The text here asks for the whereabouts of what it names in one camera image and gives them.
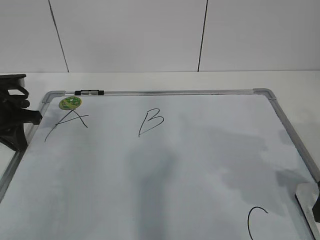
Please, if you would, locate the white board with grey frame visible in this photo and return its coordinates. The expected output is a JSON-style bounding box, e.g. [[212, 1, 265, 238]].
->
[[0, 88, 320, 240]]

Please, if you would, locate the green round magnet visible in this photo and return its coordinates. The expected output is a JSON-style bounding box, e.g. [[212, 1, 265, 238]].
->
[[58, 96, 82, 111]]

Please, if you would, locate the black and clear marker pen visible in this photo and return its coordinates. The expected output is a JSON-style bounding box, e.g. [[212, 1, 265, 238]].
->
[[74, 89, 105, 96]]

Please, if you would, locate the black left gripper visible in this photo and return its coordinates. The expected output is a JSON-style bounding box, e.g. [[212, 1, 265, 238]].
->
[[0, 74, 41, 151]]

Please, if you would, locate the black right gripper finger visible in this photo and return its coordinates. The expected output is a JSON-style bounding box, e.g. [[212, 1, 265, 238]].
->
[[312, 194, 320, 215]]

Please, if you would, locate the white board eraser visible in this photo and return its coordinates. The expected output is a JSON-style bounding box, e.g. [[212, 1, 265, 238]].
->
[[295, 183, 320, 240]]

